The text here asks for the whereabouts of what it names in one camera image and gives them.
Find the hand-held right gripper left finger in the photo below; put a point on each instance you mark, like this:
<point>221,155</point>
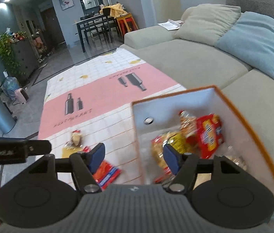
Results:
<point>97,155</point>

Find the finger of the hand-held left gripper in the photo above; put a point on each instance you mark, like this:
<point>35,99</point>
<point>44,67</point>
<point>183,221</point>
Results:
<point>39,147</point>

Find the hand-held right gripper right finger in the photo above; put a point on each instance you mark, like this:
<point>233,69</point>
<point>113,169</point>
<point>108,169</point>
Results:
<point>170,157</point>

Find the yellow snack packet black print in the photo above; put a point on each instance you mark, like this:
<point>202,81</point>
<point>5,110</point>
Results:
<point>173,142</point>

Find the red snack packet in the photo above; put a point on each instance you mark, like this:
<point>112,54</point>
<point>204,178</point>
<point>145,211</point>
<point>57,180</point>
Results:
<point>107,172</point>

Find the clear orange snack packet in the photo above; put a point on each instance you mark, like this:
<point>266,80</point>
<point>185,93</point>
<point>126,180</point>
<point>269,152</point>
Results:
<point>187,126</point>

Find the red biscuit packet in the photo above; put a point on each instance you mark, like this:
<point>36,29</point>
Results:
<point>209,133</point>

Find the orange box with white inside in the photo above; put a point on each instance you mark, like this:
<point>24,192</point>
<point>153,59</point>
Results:
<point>248,145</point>

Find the flat yellow snack packet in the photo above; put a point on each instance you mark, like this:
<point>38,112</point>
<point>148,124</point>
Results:
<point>66,151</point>

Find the small brown snack packet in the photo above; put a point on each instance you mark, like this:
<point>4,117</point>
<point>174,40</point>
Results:
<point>76,137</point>

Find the pink and white picnic mat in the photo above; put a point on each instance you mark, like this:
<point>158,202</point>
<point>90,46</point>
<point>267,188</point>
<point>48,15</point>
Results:
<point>98,89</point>

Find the blue water jug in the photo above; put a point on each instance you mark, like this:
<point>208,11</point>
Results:
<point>10,85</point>

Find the dark grey cabinet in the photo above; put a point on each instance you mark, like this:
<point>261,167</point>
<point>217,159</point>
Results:
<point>24,55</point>

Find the grey-green sofa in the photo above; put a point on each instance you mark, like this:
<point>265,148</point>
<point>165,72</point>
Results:
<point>187,53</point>

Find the shelf rack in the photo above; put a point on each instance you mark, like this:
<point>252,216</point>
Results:
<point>38,41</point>

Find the green trailing plant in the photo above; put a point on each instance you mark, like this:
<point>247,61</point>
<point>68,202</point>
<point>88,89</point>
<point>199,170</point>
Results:
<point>3,46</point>

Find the pile of small toys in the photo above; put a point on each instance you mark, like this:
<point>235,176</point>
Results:
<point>18,35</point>

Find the dark brown door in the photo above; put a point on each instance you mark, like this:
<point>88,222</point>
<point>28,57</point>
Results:
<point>52,24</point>

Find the white papers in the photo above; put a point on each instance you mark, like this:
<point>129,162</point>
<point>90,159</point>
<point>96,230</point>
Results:
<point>169,24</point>

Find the black dining table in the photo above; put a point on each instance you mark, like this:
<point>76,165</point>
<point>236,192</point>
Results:
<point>90,20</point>

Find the orange stool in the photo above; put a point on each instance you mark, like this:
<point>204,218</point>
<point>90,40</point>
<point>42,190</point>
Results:
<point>127,20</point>

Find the beige pillow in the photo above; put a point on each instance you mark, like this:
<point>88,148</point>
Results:
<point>207,24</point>

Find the light blue pillow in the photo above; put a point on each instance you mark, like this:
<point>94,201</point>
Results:
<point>255,43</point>

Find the black dining chair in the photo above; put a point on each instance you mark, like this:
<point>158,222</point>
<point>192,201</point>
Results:
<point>107,12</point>

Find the yellow cloth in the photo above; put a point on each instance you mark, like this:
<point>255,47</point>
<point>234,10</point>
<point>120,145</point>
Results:
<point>117,9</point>

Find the grey striped pillow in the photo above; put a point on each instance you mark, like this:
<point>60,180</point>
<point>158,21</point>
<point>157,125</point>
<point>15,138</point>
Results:
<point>253,0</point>

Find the framed wall picture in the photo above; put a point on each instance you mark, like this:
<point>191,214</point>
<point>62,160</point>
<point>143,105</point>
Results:
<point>66,1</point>

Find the wall mirror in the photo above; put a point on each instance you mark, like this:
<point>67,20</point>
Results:
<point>89,1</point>

